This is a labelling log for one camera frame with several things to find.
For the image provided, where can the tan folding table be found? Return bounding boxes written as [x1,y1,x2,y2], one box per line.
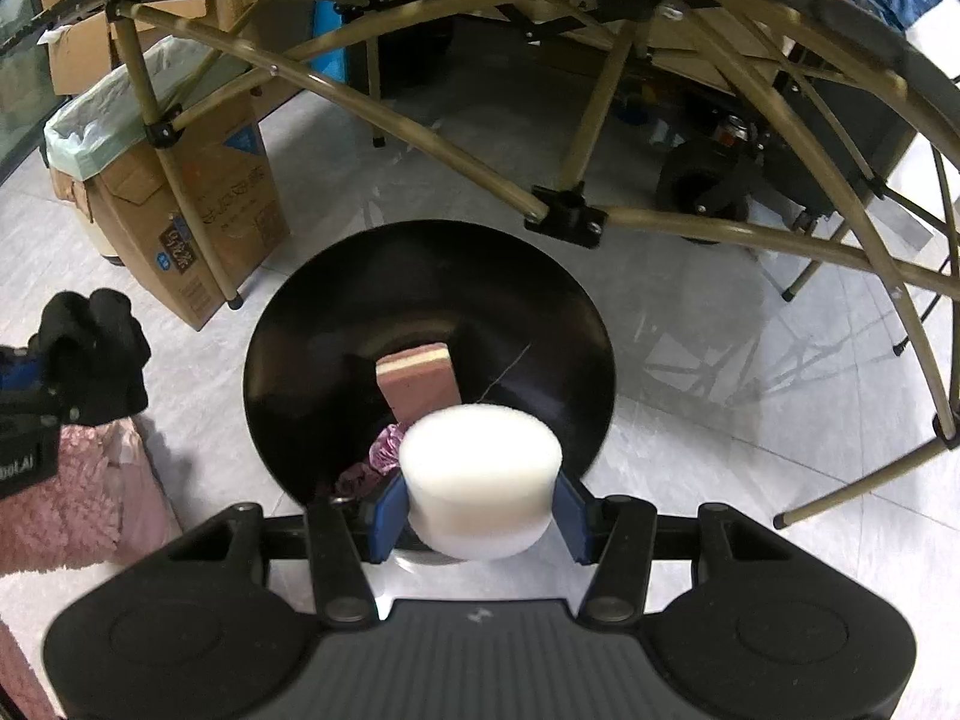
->
[34,0,960,533]

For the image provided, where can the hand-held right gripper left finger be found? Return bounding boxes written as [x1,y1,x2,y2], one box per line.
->
[161,476,411,629]

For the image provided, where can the open cardboard boxes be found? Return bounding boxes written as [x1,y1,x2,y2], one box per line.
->
[37,0,263,95]

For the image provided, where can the white round foam block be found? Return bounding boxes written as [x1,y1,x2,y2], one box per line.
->
[399,403,563,562]

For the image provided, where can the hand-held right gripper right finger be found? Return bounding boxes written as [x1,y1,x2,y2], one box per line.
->
[550,469,794,629]

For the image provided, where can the black wheeled cart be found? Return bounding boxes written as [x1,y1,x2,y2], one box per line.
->
[649,7,920,245]

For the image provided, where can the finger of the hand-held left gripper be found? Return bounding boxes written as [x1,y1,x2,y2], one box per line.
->
[0,349,50,395]
[0,390,82,425]

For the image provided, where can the blue bag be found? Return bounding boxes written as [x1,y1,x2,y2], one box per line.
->
[311,0,357,83]

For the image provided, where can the brown scouring sponge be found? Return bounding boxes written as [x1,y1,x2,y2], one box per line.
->
[375,341,460,421]

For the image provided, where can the pink fuzzy cloth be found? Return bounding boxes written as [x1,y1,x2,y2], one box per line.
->
[0,416,185,720]

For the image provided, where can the pink satin scrunchie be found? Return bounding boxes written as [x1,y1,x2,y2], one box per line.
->
[330,422,410,500]

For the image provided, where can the black round bin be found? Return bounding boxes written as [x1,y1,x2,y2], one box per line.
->
[241,220,617,533]

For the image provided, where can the pale green bin liner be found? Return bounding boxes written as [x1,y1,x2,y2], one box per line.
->
[43,37,252,182]

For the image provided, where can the printed cardboard box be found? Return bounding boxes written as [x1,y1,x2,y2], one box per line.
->
[49,101,292,332]

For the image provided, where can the glass door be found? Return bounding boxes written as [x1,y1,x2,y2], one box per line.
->
[0,0,65,166]

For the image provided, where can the black sock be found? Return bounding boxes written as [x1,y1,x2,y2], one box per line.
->
[30,289,151,428]

